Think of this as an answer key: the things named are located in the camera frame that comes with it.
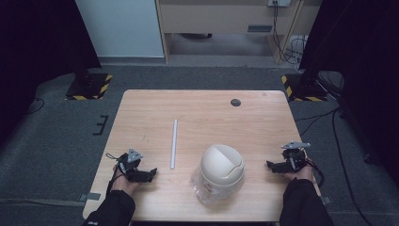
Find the grey table bracket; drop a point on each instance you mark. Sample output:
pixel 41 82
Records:
pixel 326 200

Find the black table grommet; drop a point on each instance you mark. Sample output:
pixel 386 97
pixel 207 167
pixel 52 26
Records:
pixel 235 102

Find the person's right hand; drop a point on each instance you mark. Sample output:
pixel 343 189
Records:
pixel 301 174

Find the clear plastic bag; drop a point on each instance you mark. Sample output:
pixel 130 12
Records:
pixel 200 188

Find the beige wooden desk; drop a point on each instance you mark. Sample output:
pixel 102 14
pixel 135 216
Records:
pixel 219 17

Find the black curtain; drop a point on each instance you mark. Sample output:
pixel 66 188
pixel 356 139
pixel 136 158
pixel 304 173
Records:
pixel 363 62
pixel 34 47

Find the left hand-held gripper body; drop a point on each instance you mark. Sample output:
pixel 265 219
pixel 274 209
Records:
pixel 131 160

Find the grey power outlet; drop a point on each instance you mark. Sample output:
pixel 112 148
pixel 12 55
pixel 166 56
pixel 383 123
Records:
pixel 279 2

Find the white straw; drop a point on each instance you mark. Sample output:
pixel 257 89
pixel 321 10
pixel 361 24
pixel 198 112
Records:
pixel 174 144

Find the black striped stand base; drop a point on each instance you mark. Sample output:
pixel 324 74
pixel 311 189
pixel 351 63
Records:
pixel 302 89
pixel 89 86

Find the dark vent slot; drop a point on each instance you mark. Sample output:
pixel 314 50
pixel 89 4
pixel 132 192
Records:
pixel 259 29

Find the white partition panel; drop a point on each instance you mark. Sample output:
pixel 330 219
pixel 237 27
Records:
pixel 119 28

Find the person's left hand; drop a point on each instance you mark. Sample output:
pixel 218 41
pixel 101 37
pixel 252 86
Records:
pixel 123 185

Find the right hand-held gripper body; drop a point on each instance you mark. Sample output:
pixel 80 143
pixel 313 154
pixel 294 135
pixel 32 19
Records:
pixel 294 157

